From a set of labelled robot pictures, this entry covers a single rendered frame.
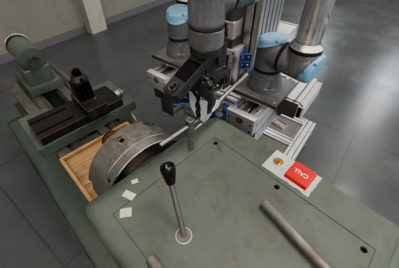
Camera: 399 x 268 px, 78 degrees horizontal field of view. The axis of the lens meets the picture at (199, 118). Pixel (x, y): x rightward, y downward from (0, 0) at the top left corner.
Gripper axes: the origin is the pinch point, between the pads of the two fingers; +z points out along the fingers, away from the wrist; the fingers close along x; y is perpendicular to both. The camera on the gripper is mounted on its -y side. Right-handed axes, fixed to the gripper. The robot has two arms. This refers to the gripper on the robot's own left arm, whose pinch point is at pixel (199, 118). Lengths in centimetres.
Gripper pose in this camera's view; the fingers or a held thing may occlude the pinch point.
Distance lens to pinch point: 66.0
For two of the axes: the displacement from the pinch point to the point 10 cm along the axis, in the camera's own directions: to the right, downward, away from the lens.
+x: -7.0, -4.8, 5.3
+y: 7.1, -4.8, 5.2
